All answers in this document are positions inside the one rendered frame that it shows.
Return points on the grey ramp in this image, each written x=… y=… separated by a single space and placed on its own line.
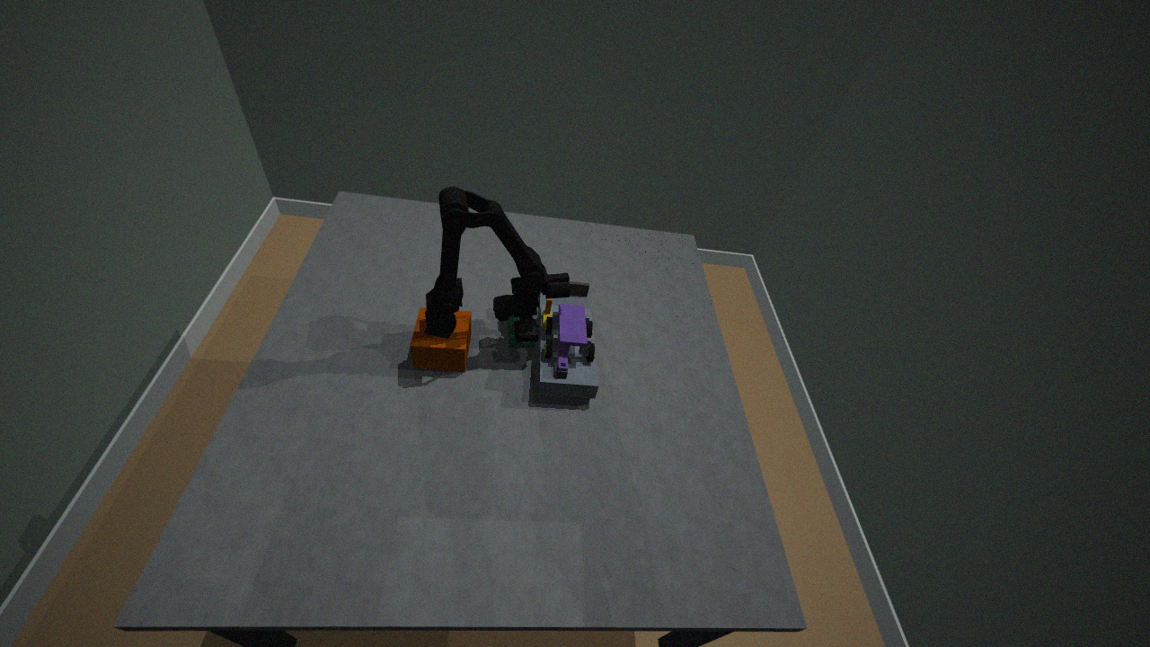
x=579 y=383

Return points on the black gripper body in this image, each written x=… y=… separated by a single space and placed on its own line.
x=527 y=330

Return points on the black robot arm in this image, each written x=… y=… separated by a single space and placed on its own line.
x=446 y=297

